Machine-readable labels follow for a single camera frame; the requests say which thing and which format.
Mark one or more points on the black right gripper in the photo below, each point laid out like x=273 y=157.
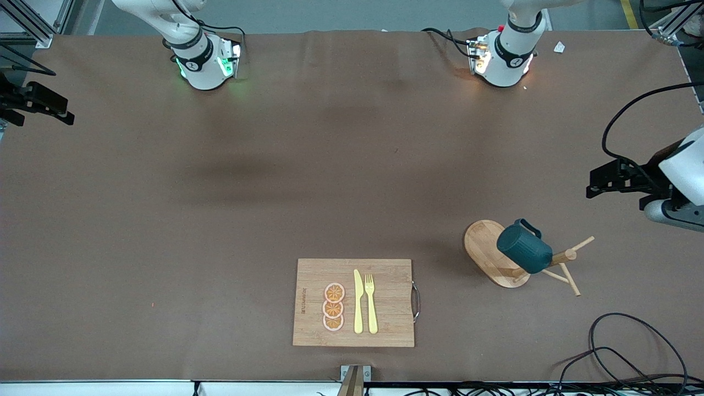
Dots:
x=16 y=100

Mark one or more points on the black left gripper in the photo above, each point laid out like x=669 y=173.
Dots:
x=653 y=171

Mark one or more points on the dark teal mug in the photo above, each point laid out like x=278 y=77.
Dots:
x=525 y=250

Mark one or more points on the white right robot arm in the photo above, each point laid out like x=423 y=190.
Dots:
x=203 y=71

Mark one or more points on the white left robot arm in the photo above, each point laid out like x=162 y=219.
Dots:
x=503 y=66

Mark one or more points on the wooden mug rack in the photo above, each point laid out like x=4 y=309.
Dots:
x=481 y=247

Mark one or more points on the white paper scrap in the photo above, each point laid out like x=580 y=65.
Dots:
x=559 y=47

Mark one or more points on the brown table mat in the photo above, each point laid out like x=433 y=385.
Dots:
x=220 y=247

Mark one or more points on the bamboo cutting board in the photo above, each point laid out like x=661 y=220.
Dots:
x=385 y=308

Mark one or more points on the yellow plastic fork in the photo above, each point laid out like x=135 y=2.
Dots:
x=372 y=313

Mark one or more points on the yellow plastic knife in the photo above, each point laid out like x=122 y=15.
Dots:
x=358 y=308

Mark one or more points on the toy orange slice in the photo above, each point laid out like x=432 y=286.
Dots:
x=334 y=292
x=333 y=323
x=333 y=309

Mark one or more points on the aluminium frame profile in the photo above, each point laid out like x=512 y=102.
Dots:
x=668 y=37
x=44 y=41

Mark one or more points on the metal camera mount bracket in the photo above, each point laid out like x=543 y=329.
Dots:
x=345 y=371

